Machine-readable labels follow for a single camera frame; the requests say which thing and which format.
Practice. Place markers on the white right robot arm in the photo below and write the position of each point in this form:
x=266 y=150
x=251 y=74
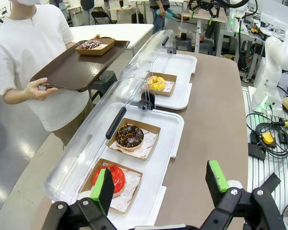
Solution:
x=278 y=55

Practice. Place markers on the aluminium slotted mounting table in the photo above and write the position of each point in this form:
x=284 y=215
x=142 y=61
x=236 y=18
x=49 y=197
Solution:
x=264 y=167

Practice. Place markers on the brown serving tray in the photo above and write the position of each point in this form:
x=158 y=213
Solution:
x=69 y=69

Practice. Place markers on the pink sprinkled donut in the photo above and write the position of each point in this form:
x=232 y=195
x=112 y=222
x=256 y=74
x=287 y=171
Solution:
x=93 y=52

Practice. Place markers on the black yellow handheld switch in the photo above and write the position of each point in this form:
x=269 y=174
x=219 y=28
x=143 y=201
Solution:
x=284 y=123

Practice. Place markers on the chocolate donut with nuts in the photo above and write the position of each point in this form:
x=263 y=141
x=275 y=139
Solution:
x=122 y=141

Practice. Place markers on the yellow glazed donut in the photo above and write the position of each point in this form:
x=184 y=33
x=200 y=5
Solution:
x=159 y=87

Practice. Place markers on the yellow handheld pendant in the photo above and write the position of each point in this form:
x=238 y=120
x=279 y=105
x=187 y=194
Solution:
x=268 y=139

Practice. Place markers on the dark round stool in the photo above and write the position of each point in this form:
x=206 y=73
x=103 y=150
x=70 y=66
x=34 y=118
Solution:
x=105 y=79

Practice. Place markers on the person's right forearm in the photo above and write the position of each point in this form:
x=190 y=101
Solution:
x=14 y=97

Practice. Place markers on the black folding chair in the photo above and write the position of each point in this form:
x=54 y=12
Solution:
x=100 y=16

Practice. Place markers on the white printed paper liner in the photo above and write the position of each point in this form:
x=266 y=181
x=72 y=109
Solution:
x=148 y=143
x=129 y=191
x=169 y=86

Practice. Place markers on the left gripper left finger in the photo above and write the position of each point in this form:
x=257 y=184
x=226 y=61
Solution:
x=105 y=191

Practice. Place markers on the grey round stool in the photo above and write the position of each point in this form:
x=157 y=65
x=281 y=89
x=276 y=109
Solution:
x=183 y=44

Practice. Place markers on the brown top white table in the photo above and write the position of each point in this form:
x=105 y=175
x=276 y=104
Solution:
x=204 y=15

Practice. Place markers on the black rectangular box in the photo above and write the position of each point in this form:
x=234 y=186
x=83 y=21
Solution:
x=256 y=151

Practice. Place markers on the black rectangular plate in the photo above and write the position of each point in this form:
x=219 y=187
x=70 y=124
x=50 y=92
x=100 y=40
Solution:
x=272 y=180

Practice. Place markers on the bystander in blue jeans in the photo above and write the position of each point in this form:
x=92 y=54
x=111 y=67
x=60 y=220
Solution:
x=158 y=21

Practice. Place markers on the yellow donut in box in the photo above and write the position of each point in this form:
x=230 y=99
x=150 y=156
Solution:
x=163 y=94

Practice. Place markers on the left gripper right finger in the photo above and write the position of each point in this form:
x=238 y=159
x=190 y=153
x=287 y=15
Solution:
x=216 y=179

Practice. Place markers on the white curved table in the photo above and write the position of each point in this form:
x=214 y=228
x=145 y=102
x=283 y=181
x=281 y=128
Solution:
x=124 y=31

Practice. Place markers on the chocolate donut in box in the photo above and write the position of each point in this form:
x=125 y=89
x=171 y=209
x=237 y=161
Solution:
x=146 y=124

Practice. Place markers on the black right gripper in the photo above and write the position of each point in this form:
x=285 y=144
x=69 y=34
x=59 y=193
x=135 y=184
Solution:
x=202 y=3

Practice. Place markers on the chocolate donut colourful sprinkles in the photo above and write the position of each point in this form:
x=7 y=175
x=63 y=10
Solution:
x=97 y=44

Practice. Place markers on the person in white shirt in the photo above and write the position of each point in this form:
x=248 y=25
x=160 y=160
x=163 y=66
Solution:
x=26 y=43

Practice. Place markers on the white display case tray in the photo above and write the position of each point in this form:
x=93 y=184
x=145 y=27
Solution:
x=180 y=72
x=168 y=134

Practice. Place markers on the person's left hand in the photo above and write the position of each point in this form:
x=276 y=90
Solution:
x=97 y=37

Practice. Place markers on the person's right hand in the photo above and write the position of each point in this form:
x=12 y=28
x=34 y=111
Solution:
x=37 y=93

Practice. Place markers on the clear plastic display cover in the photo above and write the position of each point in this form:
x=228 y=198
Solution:
x=74 y=155
x=144 y=55

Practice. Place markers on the red glazed donut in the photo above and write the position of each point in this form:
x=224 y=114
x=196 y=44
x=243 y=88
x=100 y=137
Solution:
x=120 y=179

